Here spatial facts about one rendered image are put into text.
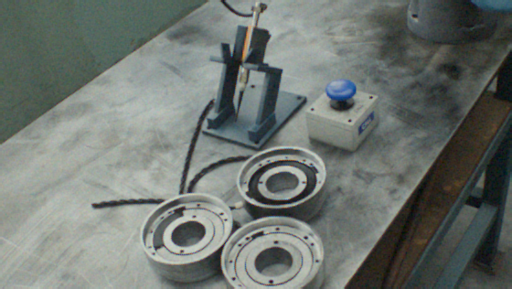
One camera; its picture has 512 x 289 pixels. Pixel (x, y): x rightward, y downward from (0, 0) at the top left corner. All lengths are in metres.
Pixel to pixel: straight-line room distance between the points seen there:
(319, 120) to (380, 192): 0.13
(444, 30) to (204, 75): 0.40
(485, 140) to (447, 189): 0.16
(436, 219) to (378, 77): 0.27
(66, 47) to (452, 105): 1.83
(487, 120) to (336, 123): 0.55
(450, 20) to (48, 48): 1.73
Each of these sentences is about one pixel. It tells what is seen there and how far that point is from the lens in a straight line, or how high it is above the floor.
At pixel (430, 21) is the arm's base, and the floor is 0.83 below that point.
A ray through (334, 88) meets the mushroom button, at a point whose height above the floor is 0.87.
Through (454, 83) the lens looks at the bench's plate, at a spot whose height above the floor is 0.80.
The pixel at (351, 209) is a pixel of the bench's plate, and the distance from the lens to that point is 0.68.
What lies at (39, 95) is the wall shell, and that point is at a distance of 2.38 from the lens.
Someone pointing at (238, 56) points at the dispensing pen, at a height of 0.91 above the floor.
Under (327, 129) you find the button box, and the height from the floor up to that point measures 0.83.
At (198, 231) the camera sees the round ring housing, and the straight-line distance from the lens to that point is 0.67.
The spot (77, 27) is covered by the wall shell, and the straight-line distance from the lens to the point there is 2.42.
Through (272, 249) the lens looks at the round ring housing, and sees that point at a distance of 0.61.
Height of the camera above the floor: 1.29
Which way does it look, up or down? 39 degrees down
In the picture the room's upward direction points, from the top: 12 degrees counter-clockwise
